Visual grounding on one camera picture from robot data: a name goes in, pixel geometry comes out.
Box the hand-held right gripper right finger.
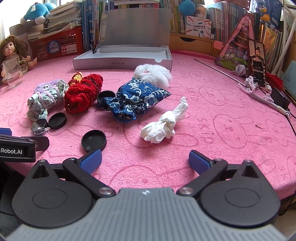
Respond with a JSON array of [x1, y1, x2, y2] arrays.
[[177, 150, 259, 197]]

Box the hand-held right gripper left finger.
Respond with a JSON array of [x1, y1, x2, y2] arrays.
[[30, 149, 116, 198]]

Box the clear plastic dome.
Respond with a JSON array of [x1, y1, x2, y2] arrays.
[[29, 126, 50, 138]]

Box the white tissue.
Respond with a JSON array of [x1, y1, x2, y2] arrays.
[[140, 96, 189, 143]]

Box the purple one-eyed plush toy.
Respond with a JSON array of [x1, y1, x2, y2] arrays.
[[35, 80, 62, 98]]

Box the red crochet piece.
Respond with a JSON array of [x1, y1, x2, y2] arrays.
[[64, 74, 104, 114]]

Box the yellow red striped crochet cone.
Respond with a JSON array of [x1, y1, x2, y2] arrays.
[[68, 72, 84, 85]]

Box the blue floral fabric pouch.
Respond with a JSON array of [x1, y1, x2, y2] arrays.
[[97, 78, 172, 121]]

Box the white fluffy plush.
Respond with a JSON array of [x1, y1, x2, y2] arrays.
[[134, 64, 173, 87]]

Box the silver cardboard box with lid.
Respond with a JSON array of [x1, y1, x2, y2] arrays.
[[73, 8, 173, 72]]

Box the pink bunny-print tablecloth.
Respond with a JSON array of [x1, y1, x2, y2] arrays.
[[0, 50, 296, 201]]

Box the brown-haired baby doll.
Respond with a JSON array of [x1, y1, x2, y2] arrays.
[[0, 35, 37, 84]]

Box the thin metal rod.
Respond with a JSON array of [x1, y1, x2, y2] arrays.
[[194, 58, 273, 96]]

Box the white paper origami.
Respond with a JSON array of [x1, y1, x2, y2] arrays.
[[233, 64, 248, 77]]

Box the large red plastic basket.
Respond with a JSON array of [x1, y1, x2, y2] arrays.
[[29, 25, 84, 62]]

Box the white grid board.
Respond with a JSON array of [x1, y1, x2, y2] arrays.
[[9, 23, 30, 41]]

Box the black power adapter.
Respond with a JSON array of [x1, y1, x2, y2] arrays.
[[270, 88, 290, 108]]

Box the dark red knitted piece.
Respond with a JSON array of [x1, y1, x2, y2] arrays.
[[266, 72, 284, 91]]

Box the phone showing a figure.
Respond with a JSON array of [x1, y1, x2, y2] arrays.
[[247, 39, 266, 87]]

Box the wooden drawer organiser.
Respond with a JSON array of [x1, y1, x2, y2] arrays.
[[170, 32, 226, 57]]

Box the pink house-shaped bag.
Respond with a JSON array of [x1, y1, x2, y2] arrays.
[[215, 14, 256, 71]]

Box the teal notebook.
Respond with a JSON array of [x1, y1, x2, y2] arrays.
[[281, 67, 296, 93]]

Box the blue plush toy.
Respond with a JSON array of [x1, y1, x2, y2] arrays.
[[20, 3, 57, 25]]

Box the stack of worn books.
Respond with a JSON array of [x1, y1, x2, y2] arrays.
[[26, 0, 84, 41]]

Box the row of thin blue books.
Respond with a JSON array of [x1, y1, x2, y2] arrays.
[[82, 0, 104, 52]]

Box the white printed product box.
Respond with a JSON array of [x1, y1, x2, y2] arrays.
[[184, 16, 212, 39]]

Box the stack of picture booklets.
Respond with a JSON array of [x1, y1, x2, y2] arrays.
[[257, 20, 285, 67]]

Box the row of colourful upright books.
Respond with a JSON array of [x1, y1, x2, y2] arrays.
[[159, 0, 250, 43]]

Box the blue pom-pom plush ball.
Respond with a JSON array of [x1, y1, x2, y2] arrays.
[[179, 0, 197, 15]]

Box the horizontal books above box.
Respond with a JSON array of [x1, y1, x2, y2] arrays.
[[113, 0, 160, 11]]

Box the blue printed carton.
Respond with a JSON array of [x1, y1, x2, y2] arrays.
[[250, 0, 282, 24]]

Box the glass mug with green handle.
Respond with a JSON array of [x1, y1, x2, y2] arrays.
[[2, 57, 29, 90]]

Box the white cord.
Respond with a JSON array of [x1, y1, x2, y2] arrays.
[[238, 77, 290, 116]]

